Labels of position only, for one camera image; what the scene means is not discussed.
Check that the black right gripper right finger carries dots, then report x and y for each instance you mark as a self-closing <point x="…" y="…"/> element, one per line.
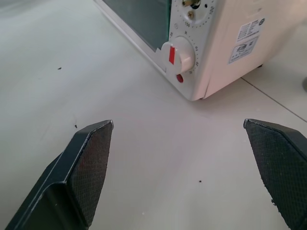
<point x="280" y="167"/>

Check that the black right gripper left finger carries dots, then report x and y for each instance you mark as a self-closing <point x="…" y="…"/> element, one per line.
<point x="79" y="177"/>

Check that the white toaster oven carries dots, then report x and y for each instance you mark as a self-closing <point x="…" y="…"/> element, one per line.
<point x="216" y="48"/>

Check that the glass oven door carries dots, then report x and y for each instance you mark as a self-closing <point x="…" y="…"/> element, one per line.
<point x="141" y="26"/>

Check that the grey specification sticker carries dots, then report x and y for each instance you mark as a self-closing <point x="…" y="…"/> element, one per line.
<point x="244" y="49"/>

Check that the red indicator light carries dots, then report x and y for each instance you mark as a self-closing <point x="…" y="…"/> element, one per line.
<point x="179" y="78"/>

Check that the white timer knob red stripe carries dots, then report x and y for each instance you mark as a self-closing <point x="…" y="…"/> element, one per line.
<point x="178" y="55"/>

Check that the brass knob shaft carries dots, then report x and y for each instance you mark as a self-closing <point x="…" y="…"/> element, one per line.
<point x="191" y="3"/>

